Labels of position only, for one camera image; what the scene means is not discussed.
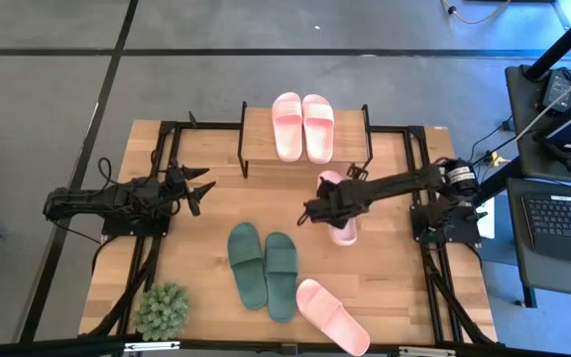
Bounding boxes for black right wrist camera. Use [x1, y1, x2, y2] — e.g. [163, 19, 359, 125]
[333, 181, 362, 200]

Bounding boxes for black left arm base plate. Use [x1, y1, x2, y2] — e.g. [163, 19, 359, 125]
[101, 212, 171, 238]

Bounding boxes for pink slide sandal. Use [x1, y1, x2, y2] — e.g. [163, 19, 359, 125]
[316, 170, 360, 247]
[301, 93, 336, 165]
[271, 91, 304, 163]
[295, 278, 372, 357]

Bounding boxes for black power adapter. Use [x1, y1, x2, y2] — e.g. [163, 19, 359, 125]
[541, 68, 571, 113]

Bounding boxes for black aluminium rig frame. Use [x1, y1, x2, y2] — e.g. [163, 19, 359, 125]
[0, 111, 571, 357]

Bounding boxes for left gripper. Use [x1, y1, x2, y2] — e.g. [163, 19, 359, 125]
[164, 157, 217, 218]

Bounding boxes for green slide sandal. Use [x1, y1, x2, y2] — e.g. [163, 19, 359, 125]
[264, 231, 299, 324]
[227, 221, 269, 311]

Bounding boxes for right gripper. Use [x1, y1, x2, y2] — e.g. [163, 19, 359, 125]
[300, 166, 370, 230]

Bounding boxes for black diagonal beam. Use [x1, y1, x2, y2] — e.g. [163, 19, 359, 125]
[463, 157, 527, 207]

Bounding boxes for silver metal bracket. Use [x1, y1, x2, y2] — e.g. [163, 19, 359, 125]
[124, 339, 181, 353]
[398, 345, 458, 357]

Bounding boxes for green artificial plant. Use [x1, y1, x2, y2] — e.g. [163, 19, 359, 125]
[133, 281, 191, 342]

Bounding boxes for black keyboard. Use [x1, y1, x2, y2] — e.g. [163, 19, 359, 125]
[521, 193, 571, 267]

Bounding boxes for wooden shelf with black frame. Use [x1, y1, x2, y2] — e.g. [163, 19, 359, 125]
[237, 101, 374, 179]

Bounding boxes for tan floor cable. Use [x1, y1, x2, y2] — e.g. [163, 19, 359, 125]
[441, 0, 513, 25]

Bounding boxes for black diagonal pole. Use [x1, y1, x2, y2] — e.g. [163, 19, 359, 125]
[522, 0, 571, 83]

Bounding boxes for grey desk top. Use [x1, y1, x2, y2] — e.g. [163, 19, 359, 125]
[505, 63, 571, 185]
[506, 177, 571, 301]

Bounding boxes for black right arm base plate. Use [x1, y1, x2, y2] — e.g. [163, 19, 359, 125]
[410, 202, 483, 245]

